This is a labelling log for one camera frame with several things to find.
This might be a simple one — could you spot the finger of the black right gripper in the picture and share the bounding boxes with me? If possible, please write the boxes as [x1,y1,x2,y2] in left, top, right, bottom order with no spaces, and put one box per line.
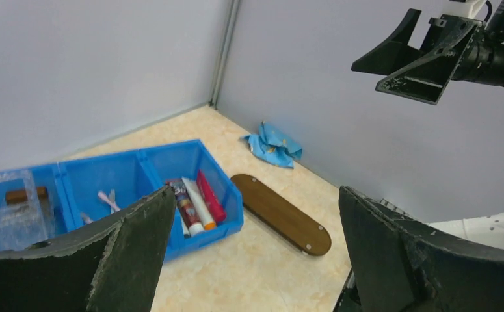
[375,19,479,105]
[351,8,421,75]

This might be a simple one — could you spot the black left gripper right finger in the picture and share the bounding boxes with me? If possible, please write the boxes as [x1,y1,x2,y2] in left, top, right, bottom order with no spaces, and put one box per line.
[338,187,504,311]

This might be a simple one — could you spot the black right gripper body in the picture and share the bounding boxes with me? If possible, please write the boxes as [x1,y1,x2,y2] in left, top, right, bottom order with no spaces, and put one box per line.
[433,1,504,87]

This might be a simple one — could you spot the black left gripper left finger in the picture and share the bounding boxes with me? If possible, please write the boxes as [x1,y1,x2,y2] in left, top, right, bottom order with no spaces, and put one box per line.
[0,186,176,311]

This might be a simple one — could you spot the clear holder with wooden ends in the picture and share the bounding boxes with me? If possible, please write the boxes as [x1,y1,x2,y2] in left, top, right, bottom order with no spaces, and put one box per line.
[0,170,55,251]

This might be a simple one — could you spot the light pink toothbrush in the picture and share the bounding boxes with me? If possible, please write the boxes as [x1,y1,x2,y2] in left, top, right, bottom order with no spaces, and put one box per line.
[108,189,116,214]

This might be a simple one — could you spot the brown oval wooden tray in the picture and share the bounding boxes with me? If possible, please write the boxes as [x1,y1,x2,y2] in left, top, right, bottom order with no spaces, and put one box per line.
[230,174,332,257]

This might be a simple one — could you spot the white tube black cap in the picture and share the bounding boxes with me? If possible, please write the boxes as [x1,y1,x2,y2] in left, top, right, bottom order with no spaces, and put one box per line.
[180,217,191,239]

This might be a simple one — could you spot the white tube orange cap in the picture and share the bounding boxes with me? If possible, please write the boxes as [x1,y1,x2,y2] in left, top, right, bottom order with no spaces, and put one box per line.
[181,177,217,231]

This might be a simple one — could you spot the blue divided storage bin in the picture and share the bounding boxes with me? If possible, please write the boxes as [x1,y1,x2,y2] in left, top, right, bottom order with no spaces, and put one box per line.
[0,140,243,261]

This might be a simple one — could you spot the blue crumpled cloth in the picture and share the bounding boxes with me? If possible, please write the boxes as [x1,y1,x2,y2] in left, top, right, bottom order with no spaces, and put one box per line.
[241,121,303,168]

